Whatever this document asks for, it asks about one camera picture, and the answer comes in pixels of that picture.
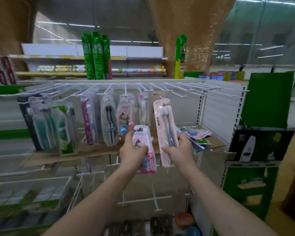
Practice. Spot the tall green spray can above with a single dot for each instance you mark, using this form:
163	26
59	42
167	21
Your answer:
88	56
98	56

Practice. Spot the person's left hand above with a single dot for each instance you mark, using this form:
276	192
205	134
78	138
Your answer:
132	157

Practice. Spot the green label toothbrush pack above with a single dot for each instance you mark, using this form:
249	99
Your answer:
64	130

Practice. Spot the green yellow spray can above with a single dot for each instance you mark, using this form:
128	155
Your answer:
180	56

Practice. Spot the blue round packet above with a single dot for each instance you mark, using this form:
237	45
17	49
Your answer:
193	231

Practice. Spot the person's right hand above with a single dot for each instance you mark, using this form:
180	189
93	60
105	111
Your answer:
183	154

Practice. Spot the white shelf unit yellow strips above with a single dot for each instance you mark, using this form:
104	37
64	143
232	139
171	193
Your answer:
51	49

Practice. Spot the clear green toothbrush pack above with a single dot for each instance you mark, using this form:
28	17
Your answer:
145	115

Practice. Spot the orange round object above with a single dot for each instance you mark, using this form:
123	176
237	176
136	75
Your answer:
184	219

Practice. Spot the row of colourful wrap rolls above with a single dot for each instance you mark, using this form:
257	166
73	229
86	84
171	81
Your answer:
137	70

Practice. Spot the pink label toothbrush pack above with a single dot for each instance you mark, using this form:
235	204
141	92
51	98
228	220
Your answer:
88	120

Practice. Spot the person's right forearm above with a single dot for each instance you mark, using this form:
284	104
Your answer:
228	206

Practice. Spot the brown cardboard tray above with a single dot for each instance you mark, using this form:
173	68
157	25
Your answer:
93	151

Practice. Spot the green spray can red side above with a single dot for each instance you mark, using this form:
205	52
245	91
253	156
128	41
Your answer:
107	56

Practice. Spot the clear pink-topped toothbrush pack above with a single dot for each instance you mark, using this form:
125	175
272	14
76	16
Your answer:
142	103

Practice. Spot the black product box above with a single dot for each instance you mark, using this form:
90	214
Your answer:
273	145

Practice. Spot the pile of toothbrush packs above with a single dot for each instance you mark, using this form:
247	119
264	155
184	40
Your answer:
199	135

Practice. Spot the teal twin toothbrush pack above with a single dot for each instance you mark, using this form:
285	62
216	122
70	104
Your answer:
43	125

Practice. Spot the kids toothbrush pack blue toy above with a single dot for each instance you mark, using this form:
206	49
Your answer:
125	115
141	137

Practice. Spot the person's left forearm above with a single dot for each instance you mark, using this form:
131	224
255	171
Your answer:
93	208

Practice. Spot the woven brown column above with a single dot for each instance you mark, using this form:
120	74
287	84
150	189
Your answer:
9	29
194	29

